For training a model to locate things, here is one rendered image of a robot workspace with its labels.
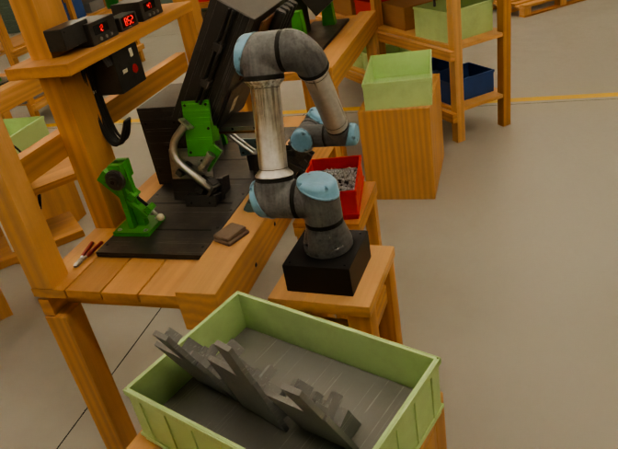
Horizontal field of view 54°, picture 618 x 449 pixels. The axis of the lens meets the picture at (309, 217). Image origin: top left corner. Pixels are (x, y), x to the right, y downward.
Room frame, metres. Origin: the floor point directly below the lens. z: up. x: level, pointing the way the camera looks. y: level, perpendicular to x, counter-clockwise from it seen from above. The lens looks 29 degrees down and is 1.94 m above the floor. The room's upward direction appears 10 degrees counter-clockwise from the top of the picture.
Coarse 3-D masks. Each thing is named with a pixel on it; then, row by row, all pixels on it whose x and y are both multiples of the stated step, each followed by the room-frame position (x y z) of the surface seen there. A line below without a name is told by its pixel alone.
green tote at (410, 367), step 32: (224, 320) 1.35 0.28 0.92; (256, 320) 1.37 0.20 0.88; (288, 320) 1.29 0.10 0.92; (320, 320) 1.22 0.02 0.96; (320, 352) 1.23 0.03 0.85; (352, 352) 1.16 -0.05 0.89; (384, 352) 1.10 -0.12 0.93; (416, 352) 1.04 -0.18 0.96; (160, 384) 1.16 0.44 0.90; (416, 384) 1.05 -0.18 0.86; (160, 416) 1.03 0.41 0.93; (416, 416) 0.92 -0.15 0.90; (192, 448) 0.97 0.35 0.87; (224, 448) 0.89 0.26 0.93; (384, 448) 0.82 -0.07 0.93; (416, 448) 0.91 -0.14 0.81
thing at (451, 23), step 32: (352, 0) 5.72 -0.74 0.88; (384, 0) 5.40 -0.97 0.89; (416, 0) 5.09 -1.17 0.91; (448, 0) 4.24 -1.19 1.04; (480, 0) 4.58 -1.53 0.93; (384, 32) 5.07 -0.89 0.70; (416, 32) 4.68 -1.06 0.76; (448, 32) 4.26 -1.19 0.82; (480, 32) 4.42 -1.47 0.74; (448, 64) 5.04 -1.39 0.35; (448, 96) 4.34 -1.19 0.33; (480, 96) 4.40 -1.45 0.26
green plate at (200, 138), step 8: (184, 104) 2.24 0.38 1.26; (192, 104) 2.23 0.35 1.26; (208, 104) 2.20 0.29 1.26; (184, 112) 2.24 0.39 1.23; (192, 112) 2.22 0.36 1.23; (200, 112) 2.21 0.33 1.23; (208, 112) 2.20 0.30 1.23; (192, 120) 2.22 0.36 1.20; (200, 120) 2.20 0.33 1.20; (208, 120) 2.19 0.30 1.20; (200, 128) 2.20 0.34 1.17; (208, 128) 2.19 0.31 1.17; (216, 128) 2.24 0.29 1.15; (192, 136) 2.21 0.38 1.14; (200, 136) 2.19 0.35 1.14; (208, 136) 2.18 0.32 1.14; (216, 136) 2.23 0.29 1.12; (192, 144) 2.20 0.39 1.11; (200, 144) 2.19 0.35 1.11; (208, 144) 2.18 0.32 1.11; (192, 152) 2.19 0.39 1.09; (200, 152) 2.18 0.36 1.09
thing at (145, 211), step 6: (102, 174) 2.02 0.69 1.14; (102, 180) 2.02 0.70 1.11; (108, 186) 2.01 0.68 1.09; (114, 192) 2.01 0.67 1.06; (126, 192) 2.00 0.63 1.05; (132, 192) 2.00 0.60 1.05; (138, 192) 2.01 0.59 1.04; (132, 198) 1.99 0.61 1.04; (138, 198) 2.00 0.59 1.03; (132, 204) 1.99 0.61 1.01; (144, 204) 1.99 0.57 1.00; (150, 204) 1.99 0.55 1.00; (138, 210) 1.98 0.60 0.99; (144, 210) 1.98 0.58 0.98; (150, 210) 1.97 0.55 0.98; (144, 216) 1.97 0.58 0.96
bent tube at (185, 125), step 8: (184, 120) 2.21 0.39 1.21; (184, 128) 2.19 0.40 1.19; (192, 128) 2.20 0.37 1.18; (176, 136) 2.19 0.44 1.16; (176, 144) 2.20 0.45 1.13; (176, 152) 2.19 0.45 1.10; (176, 160) 2.18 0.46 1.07; (184, 168) 2.16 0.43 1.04; (192, 176) 2.14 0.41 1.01; (200, 176) 2.14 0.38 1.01; (200, 184) 2.12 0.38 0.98; (208, 184) 2.12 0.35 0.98
